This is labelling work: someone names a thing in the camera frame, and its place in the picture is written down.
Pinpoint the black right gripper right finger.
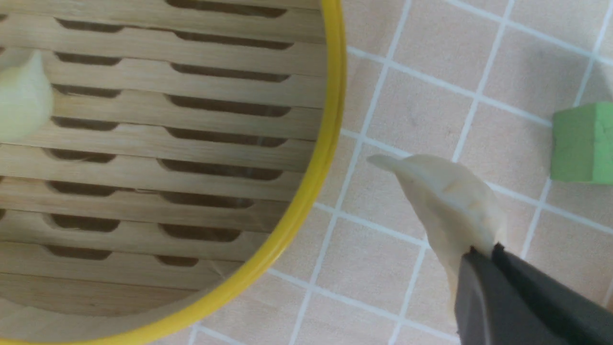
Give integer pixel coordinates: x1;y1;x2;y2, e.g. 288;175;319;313
492;244;612;345

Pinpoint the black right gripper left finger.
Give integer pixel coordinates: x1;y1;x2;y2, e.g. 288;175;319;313
454;247;570;345

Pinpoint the pale green dumpling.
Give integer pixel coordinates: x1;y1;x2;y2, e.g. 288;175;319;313
0;48;54;142

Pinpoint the checkered beige tablecloth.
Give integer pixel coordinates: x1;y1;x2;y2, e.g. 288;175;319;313
158;0;612;345

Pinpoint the white dumpling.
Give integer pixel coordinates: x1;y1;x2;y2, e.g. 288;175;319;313
367;154;507;316

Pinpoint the green foam cube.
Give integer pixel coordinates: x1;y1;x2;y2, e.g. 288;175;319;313
550;102;613;185

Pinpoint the bamboo steamer tray yellow rim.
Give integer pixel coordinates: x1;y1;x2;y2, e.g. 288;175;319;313
1;0;347;345

